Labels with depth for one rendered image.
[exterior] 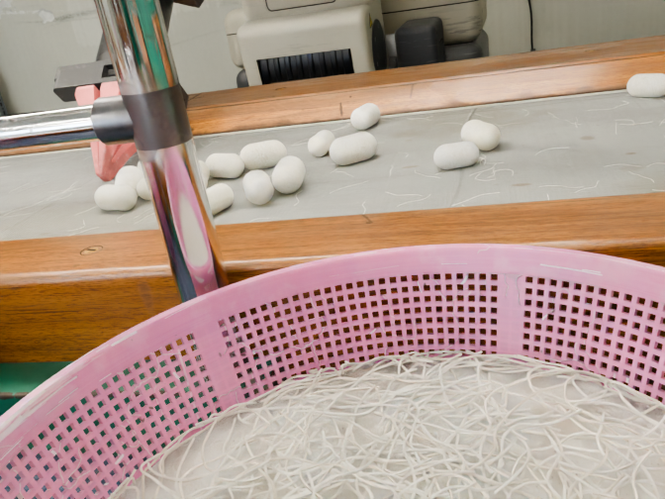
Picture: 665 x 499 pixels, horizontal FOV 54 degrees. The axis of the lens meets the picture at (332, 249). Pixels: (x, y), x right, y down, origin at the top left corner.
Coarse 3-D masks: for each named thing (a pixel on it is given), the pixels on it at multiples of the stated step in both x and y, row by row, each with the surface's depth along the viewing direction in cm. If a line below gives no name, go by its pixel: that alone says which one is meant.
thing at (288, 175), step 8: (280, 160) 46; (288, 160) 46; (296, 160) 46; (280, 168) 45; (288, 168) 45; (296, 168) 45; (304, 168) 46; (272, 176) 45; (280, 176) 44; (288, 176) 44; (296, 176) 45; (304, 176) 47; (280, 184) 45; (288, 184) 44; (296, 184) 45; (288, 192) 45
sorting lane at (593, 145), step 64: (320, 128) 62; (384, 128) 58; (448, 128) 55; (512, 128) 52; (576, 128) 49; (640, 128) 47; (0, 192) 58; (64, 192) 55; (320, 192) 45; (384, 192) 43; (448, 192) 41; (512, 192) 40; (576, 192) 38; (640, 192) 37
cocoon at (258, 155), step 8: (256, 144) 51; (264, 144) 51; (272, 144) 51; (280, 144) 52; (240, 152) 52; (248, 152) 51; (256, 152) 51; (264, 152) 51; (272, 152) 51; (280, 152) 51; (248, 160) 51; (256, 160) 51; (264, 160) 51; (272, 160) 51; (248, 168) 52; (256, 168) 52
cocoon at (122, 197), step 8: (120, 184) 48; (96, 192) 48; (104, 192) 47; (112, 192) 47; (120, 192) 47; (128, 192) 47; (96, 200) 48; (104, 200) 47; (112, 200) 47; (120, 200) 47; (128, 200) 47; (136, 200) 48; (104, 208) 48; (112, 208) 48; (120, 208) 47; (128, 208) 47
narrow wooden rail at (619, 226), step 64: (0, 256) 36; (64, 256) 34; (128, 256) 33; (256, 256) 30; (320, 256) 30; (640, 256) 26; (0, 320) 34; (64, 320) 33; (128, 320) 33; (256, 320) 31; (448, 320) 29; (576, 320) 28
